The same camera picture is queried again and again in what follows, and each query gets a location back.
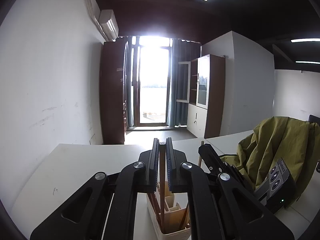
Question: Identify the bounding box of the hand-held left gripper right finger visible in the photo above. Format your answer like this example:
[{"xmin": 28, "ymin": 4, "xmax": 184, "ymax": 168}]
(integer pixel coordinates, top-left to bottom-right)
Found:
[{"xmin": 166, "ymin": 137, "xmax": 295, "ymax": 240}]

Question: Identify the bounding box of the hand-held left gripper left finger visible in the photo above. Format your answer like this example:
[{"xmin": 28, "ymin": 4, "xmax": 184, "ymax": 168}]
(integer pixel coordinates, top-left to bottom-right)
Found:
[{"xmin": 30, "ymin": 138, "xmax": 160, "ymax": 240}]

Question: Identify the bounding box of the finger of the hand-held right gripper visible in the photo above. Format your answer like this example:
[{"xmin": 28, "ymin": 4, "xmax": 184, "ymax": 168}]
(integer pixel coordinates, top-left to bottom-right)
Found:
[{"xmin": 198, "ymin": 145, "xmax": 254, "ymax": 193}]

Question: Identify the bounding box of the single dark brown chopstick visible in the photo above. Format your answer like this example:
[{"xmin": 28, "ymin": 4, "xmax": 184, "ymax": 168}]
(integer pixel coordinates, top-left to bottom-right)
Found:
[{"xmin": 159, "ymin": 142, "xmax": 166, "ymax": 233}]

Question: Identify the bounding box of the bunch of wooden chopsticks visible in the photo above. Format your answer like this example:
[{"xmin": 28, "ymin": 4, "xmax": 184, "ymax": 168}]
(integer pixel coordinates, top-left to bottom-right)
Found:
[{"xmin": 149, "ymin": 192, "xmax": 190, "ymax": 232}]

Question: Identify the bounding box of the cream slotted utensil holder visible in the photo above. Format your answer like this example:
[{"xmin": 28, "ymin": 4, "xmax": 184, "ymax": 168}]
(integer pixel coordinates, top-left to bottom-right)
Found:
[{"xmin": 146, "ymin": 182, "xmax": 192, "ymax": 240}]

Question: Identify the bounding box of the olive green jacket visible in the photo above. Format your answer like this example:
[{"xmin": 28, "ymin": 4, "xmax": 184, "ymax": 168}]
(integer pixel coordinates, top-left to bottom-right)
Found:
[{"xmin": 220, "ymin": 116, "xmax": 320, "ymax": 208}]

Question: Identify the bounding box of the grey blue curtain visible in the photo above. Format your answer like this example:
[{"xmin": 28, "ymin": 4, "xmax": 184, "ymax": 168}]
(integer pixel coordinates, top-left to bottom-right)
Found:
[
  {"xmin": 126, "ymin": 36, "xmax": 137, "ymax": 128},
  {"xmin": 167, "ymin": 39, "xmax": 191, "ymax": 127}
]

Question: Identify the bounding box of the brown white glass-door cabinet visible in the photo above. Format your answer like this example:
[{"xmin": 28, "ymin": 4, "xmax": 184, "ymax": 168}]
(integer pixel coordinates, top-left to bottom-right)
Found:
[{"xmin": 176, "ymin": 54, "xmax": 226, "ymax": 139}]

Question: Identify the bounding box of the glass balcony door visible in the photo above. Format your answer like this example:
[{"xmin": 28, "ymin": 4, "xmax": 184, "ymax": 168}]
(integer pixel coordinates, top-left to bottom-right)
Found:
[{"xmin": 136, "ymin": 36, "xmax": 173, "ymax": 127}]

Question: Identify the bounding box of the dark wooden wardrobe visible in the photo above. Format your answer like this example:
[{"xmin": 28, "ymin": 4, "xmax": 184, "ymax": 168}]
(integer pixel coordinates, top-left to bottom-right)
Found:
[{"xmin": 99, "ymin": 40, "xmax": 131, "ymax": 145}]

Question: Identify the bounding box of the white air conditioner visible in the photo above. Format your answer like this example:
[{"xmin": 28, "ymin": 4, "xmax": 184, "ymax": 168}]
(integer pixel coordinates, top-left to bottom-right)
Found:
[{"xmin": 98, "ymin": 9, "xmax": 119, "ymax": 40}]

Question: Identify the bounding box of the white pipe conduit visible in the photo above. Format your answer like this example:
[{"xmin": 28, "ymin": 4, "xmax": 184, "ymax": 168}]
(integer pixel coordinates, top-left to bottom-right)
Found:
[{"xmin": 81, "ymin": 0, "xmax": 111, "ymax": 42}]

